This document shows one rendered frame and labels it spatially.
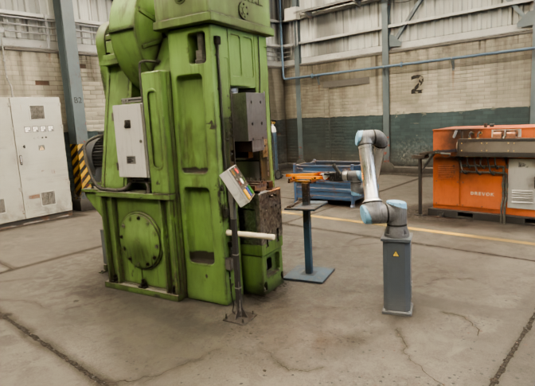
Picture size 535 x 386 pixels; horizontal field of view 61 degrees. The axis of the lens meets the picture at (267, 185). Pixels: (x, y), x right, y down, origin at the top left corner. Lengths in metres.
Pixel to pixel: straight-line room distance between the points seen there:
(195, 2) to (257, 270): 2.25
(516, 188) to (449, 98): 4.84
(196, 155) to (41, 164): 5.00
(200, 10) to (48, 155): 5.39
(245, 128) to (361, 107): 8.51
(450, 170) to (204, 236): 4.08
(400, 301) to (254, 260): 1.25
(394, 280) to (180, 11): 2.67
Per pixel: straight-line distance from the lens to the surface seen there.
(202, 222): 3.91
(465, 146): 6.65
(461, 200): 6.92
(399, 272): 3.61
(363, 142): 3.60
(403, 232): 3.55
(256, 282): 4.05
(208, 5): 3.70
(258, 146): 3.89
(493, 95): 10.88
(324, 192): 7.82
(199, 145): 3.81
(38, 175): 8.51
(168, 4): 3.95
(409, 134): 11.52
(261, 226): 3.86
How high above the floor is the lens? 1.55
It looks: 9 degrees down
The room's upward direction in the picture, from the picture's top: 3 degrees counter-clockwise
